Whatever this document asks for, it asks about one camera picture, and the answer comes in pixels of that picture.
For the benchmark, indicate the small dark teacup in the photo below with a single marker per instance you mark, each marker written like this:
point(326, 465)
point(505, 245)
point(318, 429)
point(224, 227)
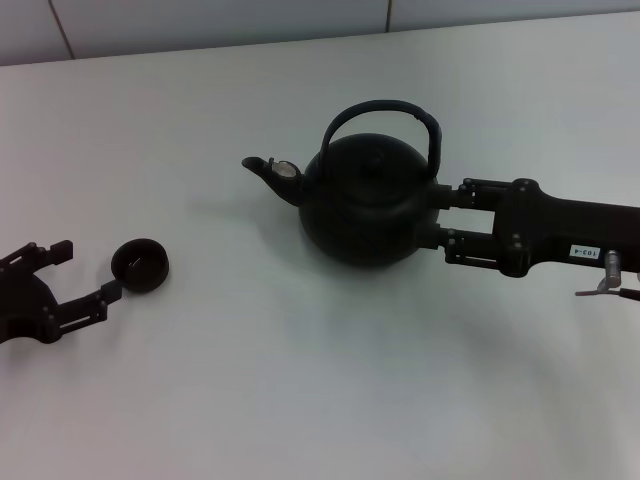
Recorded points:
point(145, 274)

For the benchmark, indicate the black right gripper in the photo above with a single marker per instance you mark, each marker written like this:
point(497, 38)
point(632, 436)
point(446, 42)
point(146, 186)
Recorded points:
point(555, 230)

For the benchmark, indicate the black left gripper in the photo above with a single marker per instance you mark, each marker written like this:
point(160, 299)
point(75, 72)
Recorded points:
point(25, 305)

